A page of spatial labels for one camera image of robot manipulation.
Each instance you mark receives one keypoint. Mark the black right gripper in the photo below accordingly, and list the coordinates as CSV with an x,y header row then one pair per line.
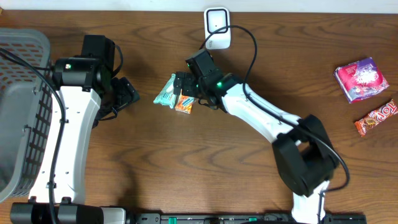
x,y
180,84

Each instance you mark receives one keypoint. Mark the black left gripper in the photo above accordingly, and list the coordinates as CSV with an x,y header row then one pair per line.
x,y
128,92

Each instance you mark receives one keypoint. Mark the orange toilet tissue pack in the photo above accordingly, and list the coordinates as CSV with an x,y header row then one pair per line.
x,y
184,104

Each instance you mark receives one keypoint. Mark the teal flushable wipes pack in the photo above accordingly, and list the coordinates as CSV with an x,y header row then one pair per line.
x,y
167,97

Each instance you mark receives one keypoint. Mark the pink purple pad package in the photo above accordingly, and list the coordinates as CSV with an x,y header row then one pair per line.
x,y
360,80

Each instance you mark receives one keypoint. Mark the orange red snack bar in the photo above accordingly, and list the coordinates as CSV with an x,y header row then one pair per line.
x,y
376,117

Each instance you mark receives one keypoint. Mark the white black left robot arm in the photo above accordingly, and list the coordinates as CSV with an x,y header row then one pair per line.
x,y
77,85

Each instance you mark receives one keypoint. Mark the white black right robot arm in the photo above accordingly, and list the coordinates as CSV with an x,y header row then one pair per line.
x,y
303,153

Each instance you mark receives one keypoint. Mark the white barcode scanner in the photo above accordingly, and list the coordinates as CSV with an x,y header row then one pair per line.
x,y
217,32

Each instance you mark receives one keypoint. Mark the grey plastic basket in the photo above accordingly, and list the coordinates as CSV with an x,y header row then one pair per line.
x,y
26,110

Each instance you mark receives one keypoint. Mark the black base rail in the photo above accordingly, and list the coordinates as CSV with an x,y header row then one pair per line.
x,y
283,218

